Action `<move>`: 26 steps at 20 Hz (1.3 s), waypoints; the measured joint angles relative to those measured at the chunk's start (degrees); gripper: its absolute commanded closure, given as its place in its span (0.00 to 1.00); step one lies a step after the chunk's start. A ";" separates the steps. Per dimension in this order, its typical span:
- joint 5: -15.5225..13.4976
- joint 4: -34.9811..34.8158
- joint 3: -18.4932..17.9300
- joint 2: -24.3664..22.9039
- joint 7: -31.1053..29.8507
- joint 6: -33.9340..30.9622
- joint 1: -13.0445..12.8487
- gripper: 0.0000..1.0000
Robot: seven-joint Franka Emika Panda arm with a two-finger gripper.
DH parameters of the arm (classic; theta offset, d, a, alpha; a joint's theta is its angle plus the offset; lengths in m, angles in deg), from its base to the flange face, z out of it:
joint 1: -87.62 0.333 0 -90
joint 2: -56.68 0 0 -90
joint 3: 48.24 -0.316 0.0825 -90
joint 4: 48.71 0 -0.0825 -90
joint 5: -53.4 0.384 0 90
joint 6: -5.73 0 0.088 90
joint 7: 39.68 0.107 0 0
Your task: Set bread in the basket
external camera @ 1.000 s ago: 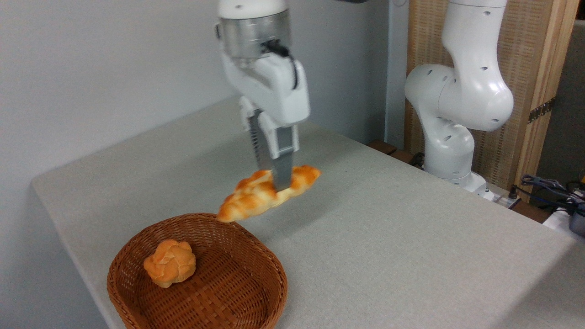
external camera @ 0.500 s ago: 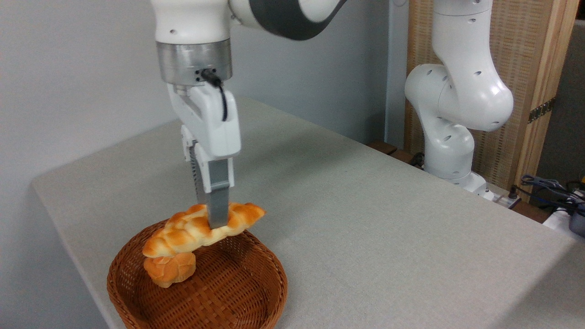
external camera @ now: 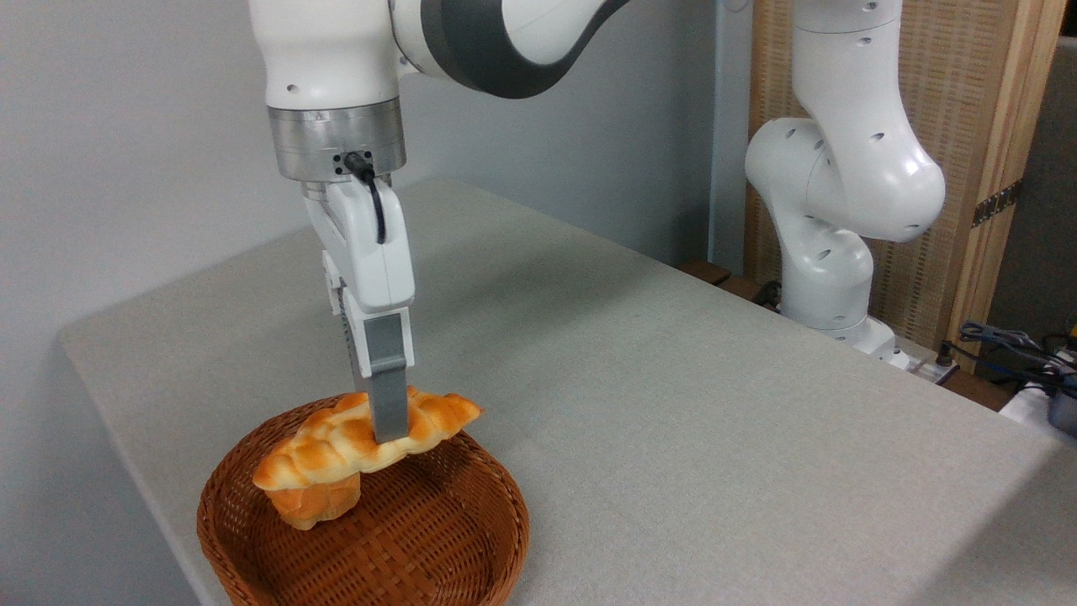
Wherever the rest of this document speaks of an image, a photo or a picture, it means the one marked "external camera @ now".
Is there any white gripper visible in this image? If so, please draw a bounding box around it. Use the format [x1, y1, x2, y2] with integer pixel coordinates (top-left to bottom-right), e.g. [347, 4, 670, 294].
[303, 175, 417, 445]

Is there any long braided bread loaf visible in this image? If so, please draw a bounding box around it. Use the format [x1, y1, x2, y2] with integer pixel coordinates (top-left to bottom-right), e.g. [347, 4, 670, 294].
[252, 385, 485, 493]

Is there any round knotted bread roll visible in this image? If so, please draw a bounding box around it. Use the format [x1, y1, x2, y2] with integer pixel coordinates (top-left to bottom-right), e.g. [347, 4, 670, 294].
[268, 475, 363, 531]

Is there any brown wicker basket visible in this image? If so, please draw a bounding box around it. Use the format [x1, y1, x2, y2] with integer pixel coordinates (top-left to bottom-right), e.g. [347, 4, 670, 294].
[196, 394, 531, 606]

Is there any grey tablecloth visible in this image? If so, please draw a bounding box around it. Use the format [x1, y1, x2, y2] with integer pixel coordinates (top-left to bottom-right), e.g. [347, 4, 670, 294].
[57, 178, 1077, 606]

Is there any white power strip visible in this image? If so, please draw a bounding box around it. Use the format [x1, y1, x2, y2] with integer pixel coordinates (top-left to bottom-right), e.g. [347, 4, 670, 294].
[890, 340, 960, 386]

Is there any black screen hinge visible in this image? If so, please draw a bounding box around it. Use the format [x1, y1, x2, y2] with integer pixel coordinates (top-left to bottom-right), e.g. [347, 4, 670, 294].
[972, 178, 1024, 228]

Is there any white box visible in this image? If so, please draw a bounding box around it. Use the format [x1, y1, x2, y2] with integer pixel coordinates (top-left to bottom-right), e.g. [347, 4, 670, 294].
[1000, 380, 1077, 449]

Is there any wooden woven folding screen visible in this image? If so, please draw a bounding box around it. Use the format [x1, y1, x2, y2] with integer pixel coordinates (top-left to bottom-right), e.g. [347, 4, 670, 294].
[745, 0, 1068, 373]

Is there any dark blue container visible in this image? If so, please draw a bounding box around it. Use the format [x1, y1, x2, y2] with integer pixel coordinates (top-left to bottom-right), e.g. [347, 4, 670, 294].
[1047, 391, 1077, 438]

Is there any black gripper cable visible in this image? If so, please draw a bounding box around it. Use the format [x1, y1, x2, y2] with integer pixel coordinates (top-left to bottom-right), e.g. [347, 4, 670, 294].
[342, 151, 389, 246]

